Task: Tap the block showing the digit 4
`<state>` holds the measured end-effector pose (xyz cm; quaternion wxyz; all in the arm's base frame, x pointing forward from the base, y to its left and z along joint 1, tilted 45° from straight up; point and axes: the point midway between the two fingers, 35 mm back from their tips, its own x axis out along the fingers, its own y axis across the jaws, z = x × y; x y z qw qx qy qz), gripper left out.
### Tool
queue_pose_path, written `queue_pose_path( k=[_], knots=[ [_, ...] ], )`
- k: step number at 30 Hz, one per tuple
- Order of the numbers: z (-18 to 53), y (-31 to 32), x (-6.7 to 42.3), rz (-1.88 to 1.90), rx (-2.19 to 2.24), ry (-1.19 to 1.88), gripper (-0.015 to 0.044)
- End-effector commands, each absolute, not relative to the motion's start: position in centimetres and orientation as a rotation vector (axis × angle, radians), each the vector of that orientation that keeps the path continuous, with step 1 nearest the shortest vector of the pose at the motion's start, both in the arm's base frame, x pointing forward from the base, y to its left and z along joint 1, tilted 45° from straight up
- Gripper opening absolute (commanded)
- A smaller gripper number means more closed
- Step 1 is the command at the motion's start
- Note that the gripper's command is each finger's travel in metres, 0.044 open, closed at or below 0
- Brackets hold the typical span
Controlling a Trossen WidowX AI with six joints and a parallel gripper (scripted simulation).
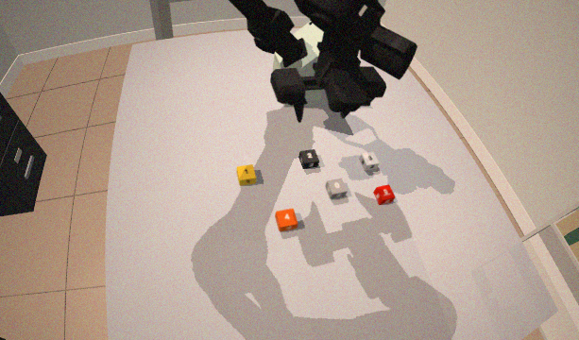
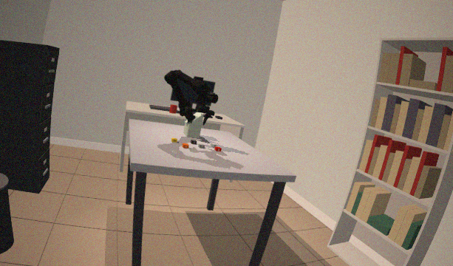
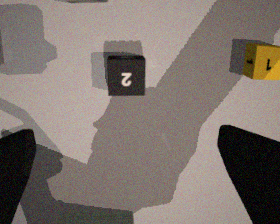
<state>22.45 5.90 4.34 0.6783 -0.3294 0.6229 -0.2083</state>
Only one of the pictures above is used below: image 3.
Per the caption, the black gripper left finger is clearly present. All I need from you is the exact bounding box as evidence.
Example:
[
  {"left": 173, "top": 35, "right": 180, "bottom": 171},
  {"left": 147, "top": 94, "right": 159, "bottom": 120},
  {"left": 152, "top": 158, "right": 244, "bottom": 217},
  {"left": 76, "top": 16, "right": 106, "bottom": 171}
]
[{"left": 0, "top": 129, "right": 36, "bottom": 224}]

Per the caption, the yellow block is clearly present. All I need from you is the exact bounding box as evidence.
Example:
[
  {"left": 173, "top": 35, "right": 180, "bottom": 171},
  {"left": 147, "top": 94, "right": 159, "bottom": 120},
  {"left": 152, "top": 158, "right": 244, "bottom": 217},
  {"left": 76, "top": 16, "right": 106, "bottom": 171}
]
[{"left": 242, "top": 43, "right": 280, "bottom": 80}]

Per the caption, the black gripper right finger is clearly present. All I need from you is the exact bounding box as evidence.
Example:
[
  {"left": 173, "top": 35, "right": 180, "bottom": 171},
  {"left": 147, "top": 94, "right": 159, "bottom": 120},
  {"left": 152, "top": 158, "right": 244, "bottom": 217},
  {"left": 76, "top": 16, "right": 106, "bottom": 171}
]
[{"left": 217, "top": 125, "right": 280, "bottom": 224}]

